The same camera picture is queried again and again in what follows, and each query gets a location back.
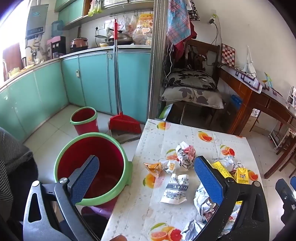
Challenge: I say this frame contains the metal wok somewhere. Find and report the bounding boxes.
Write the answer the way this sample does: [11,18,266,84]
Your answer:
[105,34,134,45]

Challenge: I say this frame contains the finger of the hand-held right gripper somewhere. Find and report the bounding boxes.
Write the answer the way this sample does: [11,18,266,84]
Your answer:
[275,178,296,224]

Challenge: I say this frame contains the crushed patterned paper cup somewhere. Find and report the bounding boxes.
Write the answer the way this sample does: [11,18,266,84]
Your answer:
[160,173,189,205]

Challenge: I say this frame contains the large crumpled silver wrapper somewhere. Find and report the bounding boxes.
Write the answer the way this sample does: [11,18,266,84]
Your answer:
[194,183,222,224]

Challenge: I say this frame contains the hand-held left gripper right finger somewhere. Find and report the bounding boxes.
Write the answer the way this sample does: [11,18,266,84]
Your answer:
[194,156,270,241]

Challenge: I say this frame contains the person's dark trousers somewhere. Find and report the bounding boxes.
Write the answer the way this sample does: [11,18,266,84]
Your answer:
[7,158,40,222]

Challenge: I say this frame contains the red white checkered board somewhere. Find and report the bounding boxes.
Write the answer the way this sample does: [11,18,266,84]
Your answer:
[221,44,236,67]

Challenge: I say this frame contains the crumpled white grey wrapper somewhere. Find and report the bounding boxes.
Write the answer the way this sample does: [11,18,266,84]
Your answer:
[214,155,243,172]

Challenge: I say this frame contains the white mat purple pattern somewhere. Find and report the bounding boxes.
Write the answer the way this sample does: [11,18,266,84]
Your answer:
[235,70,282,95]

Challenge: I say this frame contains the dark red rice cooker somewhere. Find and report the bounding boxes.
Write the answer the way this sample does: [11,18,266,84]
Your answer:
[70,37,89,52]

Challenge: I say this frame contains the dark wooden chair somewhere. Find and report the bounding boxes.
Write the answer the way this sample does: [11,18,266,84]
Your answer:
[162,39,229,130]

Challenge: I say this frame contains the teal wall cabinets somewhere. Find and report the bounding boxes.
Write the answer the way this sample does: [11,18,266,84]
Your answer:
[54,0,85,26]

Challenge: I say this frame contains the dark red hanging cloth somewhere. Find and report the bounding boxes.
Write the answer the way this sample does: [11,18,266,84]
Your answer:
[173,23,197,56]

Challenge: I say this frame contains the hanging white plastic bags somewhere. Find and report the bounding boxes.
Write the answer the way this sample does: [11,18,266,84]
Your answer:
[109,15,137,34]

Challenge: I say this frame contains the green white box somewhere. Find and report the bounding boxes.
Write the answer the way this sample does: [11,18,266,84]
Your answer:
[158,104,174,121]

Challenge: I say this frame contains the purple plastic stool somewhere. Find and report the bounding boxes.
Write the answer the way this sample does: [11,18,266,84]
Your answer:
[81,205,117,219]

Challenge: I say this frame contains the grey water heater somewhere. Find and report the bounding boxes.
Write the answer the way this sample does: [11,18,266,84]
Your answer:
[25,4,49,40]

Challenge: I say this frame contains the large red bucket green rim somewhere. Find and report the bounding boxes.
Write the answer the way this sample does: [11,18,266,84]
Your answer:
[54,132,133,210]

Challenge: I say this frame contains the small red bucket green rim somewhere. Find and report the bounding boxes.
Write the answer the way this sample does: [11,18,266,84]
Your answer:
[70,107,99,136]

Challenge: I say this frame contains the plugged charger with cable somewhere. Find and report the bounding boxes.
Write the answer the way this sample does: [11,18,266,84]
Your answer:
[208,14,221,47]

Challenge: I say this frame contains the blue box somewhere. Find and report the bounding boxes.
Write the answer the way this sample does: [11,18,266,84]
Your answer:
[230,95,243,109]

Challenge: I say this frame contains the pink black water dispenser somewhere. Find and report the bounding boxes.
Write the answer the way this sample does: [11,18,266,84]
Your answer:
[46,36,66,58]

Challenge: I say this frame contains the blue water jug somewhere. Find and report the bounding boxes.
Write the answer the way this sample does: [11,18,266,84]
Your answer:
[51,20,64,37]

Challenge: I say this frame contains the long yellow box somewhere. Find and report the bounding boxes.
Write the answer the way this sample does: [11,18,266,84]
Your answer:
[212,161,234,179]

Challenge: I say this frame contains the plaid hanging cloth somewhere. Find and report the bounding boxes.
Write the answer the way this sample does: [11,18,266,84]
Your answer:
[167,0,191,45]

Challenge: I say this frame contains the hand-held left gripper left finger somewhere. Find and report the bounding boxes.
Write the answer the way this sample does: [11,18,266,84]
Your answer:
[23,155,102,241]

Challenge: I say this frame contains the dark floral cushion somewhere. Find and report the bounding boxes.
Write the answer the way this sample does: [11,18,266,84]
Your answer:
[165,69,218,91]

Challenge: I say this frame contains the person's striped grey shirt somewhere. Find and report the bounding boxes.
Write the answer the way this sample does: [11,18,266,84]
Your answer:
[0,127,34,204]

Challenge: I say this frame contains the red broom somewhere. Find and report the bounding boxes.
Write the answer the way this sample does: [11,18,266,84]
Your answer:
[109,19,142,134]

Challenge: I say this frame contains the light floral cushion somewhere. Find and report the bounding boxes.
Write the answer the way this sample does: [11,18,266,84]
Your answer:
[161,86,224,109]

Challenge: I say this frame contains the teal kitchen base cabinets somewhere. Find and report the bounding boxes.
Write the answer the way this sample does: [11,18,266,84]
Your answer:
[0,50,152,144]

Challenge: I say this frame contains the small crumpled silver wrapper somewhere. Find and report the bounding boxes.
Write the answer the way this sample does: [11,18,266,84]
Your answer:
[180,220,208,241]

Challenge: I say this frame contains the aluminium door frame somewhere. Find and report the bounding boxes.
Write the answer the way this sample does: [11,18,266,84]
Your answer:
[149,0,170,119]

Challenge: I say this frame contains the brown wooden desk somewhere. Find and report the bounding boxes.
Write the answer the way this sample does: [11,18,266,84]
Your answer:
[218,64,296,179]

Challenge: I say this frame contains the yellow packaged goods bag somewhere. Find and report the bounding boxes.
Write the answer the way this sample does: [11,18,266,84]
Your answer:
[133,13,153,45]

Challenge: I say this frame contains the crumpled orange white wrapper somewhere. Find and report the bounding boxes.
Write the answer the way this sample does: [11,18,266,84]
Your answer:
[143,159,183,178]

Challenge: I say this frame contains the crumpled red print paper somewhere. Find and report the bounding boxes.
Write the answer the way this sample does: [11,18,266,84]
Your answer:
[175,141,196,169]

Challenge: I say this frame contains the white wire rack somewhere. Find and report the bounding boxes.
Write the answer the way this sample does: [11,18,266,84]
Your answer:
[269,125,292,151]

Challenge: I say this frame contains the black white patterned cloth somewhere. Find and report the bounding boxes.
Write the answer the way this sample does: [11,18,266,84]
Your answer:
[187,0,201,21]

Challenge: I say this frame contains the white plastic bag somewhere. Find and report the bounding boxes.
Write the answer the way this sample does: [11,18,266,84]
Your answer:
[242,46,257,75]

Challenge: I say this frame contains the fruit print tablecloth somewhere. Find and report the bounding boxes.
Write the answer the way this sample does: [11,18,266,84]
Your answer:
[102,119,264,241]

